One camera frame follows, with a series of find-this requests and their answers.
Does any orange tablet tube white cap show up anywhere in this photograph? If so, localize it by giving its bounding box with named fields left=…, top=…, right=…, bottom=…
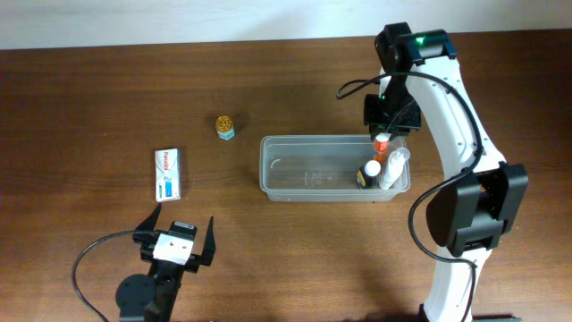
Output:
left=373, top=132, right=391, bottom=165

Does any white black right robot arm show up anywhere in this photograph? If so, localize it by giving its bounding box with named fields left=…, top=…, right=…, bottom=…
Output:
left=364, top=22, right=528, bottom=321

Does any white dropper bottle clear cap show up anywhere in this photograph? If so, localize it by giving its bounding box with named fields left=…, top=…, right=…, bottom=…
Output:
left=378, top=148, right=410, bottom=190

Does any small jar gold lid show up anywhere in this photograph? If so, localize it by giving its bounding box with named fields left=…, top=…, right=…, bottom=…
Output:
left=215, top=115, right=235, bottom=140

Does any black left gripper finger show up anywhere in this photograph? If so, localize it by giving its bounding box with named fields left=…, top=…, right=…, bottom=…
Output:
left=135, top=203, right=162, bottom=233
left=200, top=216, right=216, bottom=267

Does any clear plastic container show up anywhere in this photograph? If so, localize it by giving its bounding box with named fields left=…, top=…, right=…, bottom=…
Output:
left=259, top=134, right=411, bottom=202

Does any black left camera cable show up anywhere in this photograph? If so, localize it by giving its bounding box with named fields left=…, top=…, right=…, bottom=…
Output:
left=71, top=230, right=156, bottom=322

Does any dark bottle white cap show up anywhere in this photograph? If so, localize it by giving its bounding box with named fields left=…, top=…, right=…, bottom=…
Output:
left=357, top=159, right=382, bottom=189

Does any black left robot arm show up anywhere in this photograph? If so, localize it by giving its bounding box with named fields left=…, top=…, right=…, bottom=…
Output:
left=115, top=205, right=216, bottom=322

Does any white Panadol box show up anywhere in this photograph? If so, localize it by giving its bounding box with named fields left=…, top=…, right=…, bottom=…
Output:
left=155, top=148, right=181, bottom=202

